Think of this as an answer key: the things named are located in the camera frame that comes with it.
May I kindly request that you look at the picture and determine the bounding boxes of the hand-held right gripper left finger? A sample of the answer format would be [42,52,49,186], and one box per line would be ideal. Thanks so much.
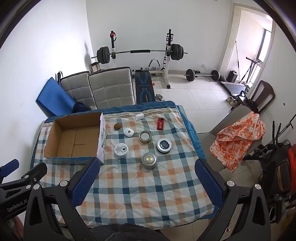
[23,158,101,241]

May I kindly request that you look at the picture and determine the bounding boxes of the orange white patterned cloth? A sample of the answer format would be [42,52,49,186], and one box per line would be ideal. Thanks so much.
[210,112,266,172]

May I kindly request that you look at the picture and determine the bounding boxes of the dark wooden chair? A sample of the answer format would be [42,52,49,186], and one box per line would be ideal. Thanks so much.
[238,80,275,114]

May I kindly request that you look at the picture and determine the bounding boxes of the checked blanket with blue edge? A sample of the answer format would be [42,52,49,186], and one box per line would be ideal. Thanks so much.
[30,101,220,229]

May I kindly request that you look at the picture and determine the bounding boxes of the black weight bench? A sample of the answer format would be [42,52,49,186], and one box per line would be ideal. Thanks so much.
[135,72,156,103]

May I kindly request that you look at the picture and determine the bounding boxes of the black folded exercise machine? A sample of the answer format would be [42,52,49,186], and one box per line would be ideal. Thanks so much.
[253,120,293,223]

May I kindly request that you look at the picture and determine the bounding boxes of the long barbell with black plates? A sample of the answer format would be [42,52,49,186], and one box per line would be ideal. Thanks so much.
[91,43,188,64]

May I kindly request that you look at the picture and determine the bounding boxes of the short barbell with black plates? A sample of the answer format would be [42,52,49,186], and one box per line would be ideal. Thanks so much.
[184,69,220,82]

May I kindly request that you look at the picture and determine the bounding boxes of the door frame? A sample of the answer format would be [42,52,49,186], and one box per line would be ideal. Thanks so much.
[218,3,277,81]

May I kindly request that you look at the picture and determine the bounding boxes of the white round jar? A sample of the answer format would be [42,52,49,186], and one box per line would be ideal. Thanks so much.
[114,143,129,159]

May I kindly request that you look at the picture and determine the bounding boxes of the black treadmill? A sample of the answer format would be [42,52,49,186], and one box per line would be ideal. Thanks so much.
[220,80,250,96]

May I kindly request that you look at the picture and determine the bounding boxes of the silver round tin gold centre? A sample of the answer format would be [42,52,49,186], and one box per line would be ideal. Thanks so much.
[142,152,158,169]

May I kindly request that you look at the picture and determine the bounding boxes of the grey chair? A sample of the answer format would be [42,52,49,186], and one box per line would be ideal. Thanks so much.
[196,105,264,172]

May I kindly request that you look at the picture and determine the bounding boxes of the dark blue cloth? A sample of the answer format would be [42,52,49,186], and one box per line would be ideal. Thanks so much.
[72,102,92,114]

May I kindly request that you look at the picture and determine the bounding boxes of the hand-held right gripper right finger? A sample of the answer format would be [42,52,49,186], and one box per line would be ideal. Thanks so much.
[195,159,271,241]

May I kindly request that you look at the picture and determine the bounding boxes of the blue exercise mat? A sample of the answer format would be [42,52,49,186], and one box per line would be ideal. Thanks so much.
[35,77,77,117]

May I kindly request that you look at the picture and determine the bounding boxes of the white round tin dark lid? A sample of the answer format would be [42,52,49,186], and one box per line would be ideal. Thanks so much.
[157,138,172,153]

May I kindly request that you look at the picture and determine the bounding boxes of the narrow grey quilted cushion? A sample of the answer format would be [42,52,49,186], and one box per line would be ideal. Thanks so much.
[60,72,96,109]

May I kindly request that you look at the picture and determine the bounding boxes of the wide grey quilted cushion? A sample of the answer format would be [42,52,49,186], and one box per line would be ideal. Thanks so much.
[88,67,136,109]

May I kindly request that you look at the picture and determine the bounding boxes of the metal exercise stand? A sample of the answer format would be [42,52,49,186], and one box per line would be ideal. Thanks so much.
[240,57,262,84]

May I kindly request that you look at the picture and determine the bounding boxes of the white barbell rack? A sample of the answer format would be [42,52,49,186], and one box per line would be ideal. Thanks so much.
[109,29,176,90]

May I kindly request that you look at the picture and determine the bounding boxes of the cardboard box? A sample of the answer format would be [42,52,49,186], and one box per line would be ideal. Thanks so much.
[43,112,107,165]

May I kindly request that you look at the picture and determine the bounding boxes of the orange black bag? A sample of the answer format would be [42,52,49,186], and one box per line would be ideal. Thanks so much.
[275,144,296,223]

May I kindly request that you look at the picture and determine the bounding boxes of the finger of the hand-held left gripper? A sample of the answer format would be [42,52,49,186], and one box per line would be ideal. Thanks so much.
[0,162,48,196]
[0,159,19,178]

